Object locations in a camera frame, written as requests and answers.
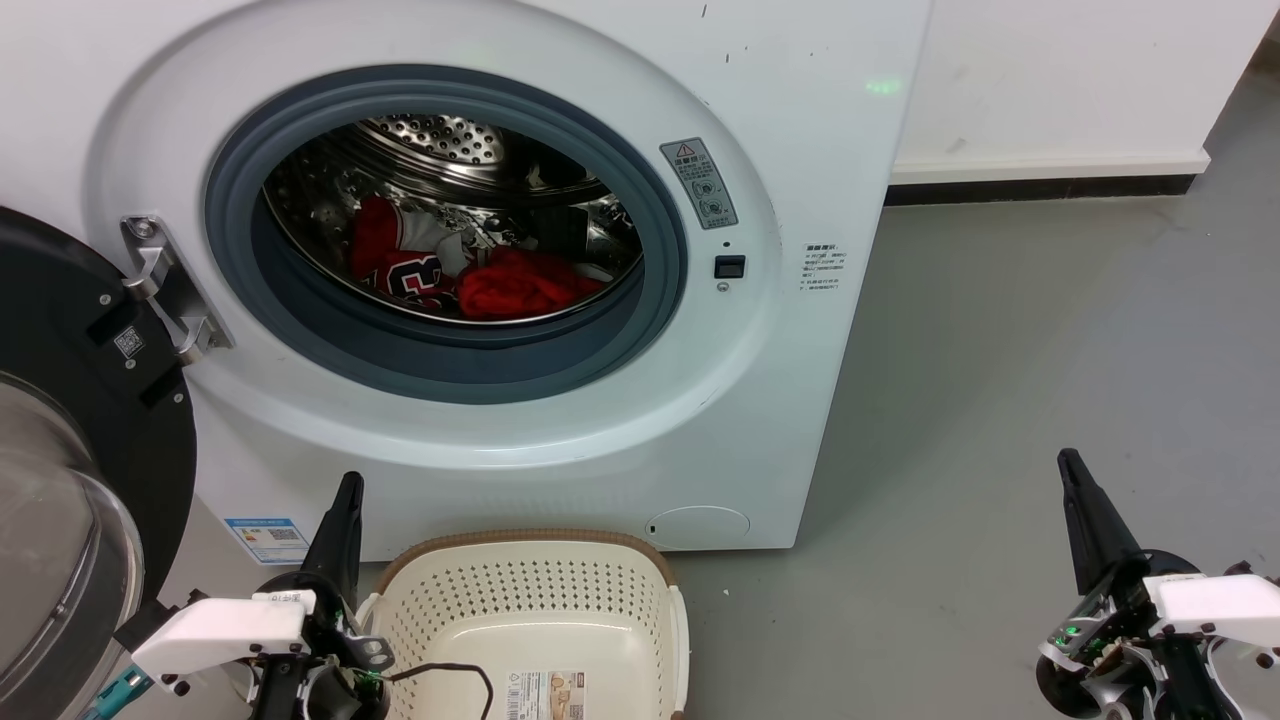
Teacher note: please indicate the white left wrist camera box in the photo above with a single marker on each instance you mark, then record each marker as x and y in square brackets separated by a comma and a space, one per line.
[220, 625]

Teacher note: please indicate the stainless steel washing machine drum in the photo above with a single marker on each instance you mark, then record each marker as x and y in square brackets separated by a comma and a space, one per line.
[440, 140]

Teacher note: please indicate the round white filter cover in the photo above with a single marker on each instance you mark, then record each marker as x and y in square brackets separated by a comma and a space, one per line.
[698, 527]

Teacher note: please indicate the white QR code sticker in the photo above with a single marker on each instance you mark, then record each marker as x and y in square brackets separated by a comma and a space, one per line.
[129, 342]

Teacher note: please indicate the printed product label sticker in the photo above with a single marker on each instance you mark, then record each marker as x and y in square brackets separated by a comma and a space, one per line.
[545, 697]

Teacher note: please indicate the metal washing machine door hinge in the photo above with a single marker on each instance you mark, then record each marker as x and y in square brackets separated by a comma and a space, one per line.
[160, 270]

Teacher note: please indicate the red jersey with number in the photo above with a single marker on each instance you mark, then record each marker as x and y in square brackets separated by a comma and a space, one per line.
[400, 275]

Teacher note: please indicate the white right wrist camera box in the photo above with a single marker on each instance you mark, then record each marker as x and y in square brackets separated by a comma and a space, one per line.
[1220, 605]

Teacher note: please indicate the small printed text sticker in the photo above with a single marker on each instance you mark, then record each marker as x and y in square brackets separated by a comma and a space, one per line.
[822, 268]

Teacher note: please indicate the plain red garment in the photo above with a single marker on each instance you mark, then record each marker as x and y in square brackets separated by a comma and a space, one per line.
[520, 285]

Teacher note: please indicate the black door latch slot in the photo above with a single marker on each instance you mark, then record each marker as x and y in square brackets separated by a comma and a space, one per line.
[730, 267]

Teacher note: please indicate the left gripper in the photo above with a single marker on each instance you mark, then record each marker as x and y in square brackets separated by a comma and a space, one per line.
[320, 680]

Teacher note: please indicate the blue energy label sticker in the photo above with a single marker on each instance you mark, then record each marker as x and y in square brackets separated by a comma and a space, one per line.
[268, 540]

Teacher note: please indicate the cream perforated laundry basket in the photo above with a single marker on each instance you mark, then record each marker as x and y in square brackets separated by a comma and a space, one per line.
[520, 600]

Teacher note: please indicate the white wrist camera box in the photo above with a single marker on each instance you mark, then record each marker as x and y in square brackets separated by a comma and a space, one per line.
[1220, 605]
[220, 625]

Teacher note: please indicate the washing machine door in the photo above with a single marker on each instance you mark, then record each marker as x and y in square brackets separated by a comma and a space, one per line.
[60, 300]

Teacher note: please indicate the grey rubber door gasket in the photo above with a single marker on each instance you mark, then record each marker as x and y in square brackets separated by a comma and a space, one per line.
[400, 360]

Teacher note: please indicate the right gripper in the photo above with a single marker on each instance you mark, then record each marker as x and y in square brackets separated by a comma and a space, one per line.
[1130, 670]

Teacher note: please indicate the white front-load washing machine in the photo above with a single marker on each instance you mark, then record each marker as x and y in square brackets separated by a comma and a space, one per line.
[780, 400]

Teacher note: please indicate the grey warning sticker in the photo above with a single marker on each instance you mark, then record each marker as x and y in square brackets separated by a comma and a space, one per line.
[700, 185]

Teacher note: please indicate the black wall baseboard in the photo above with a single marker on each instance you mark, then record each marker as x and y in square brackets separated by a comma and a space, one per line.
[1040, 190]

